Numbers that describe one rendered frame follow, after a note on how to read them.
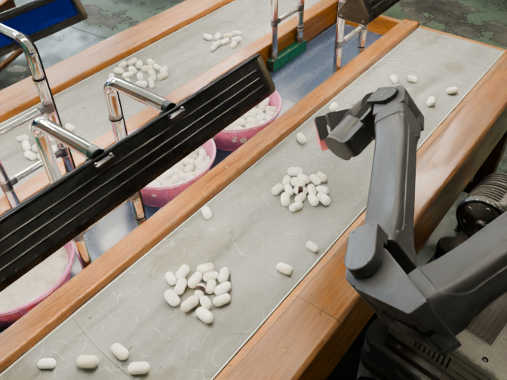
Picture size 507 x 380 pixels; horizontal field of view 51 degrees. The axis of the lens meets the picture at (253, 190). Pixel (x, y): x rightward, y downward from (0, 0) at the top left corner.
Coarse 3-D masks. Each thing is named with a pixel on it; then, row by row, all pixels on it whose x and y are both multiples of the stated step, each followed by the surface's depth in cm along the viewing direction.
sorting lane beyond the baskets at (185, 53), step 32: (256, 0) 207; (288, 0) 207; (320, 0) 206; (192, 32) 188; (224, 32) 187; (256, 32) 187; (160, 64) 172; (192, 64) 171; (64, 96) 159; (96, 96) 158; (96, 128) 146; (0, 192) 127
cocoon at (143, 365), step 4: (132, 364) 91; (136, 364) 91; (140, 364) 91; (144, 364) 91; (148, 364) 91; (128, 368) 91; (132, 368) 90; (136, 368) 90; (140, 368) 90; (144, 368) 90; (148, 368) 91; (132, 372) 90; (136, 372) 90; (140, 372) 91; (144, 372) 91
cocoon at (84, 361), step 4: (80, 356) 92; (84, 356) 92; (88, 356) 92; (92, 356) 92; (76, 360) 92; (80, 360) 92; (84, 360) 91; (88, 360) 91; (92, 360) 91; (96, 360) 92; (76, 364) 92; (80, 364) 91; (84, 364) 91; (88, 364) 91; (92, 364) 91; (96, 364) 92; (84, 368) 92; (88, 368) 92; (92, 368) 92
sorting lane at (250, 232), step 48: (432, 48) 175; (480, 48) 175; (336, 96) 155; (432, 96) 154; (288, 144) 139; (240, 192) 125; (336, 192) 125; (192, 240) 115; (240, 240) 114; (288, 240) 114; (336, 240) 114; (144, 288) 105; (192, 288) 105; (240, 288) 105; (288, 288) 104; (48, 336) 98; (96, 336) 97; (144, 336) 97; (192, 336) 97; (240, 336) 97
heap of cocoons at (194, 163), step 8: (192, 152) 137; (200, 152) 136; (184, 160) 134; (192, 160) 134; (200, 160) 134; (208, 160) 136; (176, 168) 132; (184, 168) 132; (192, 168) 133; (200, 168) 132; (160, 176) 130; (168, 176) 131; (176, 176) 130; (184, 176) 130; (192, 176) 129; (152, 184) 128; (160, 184) 129; (168, 184) 128
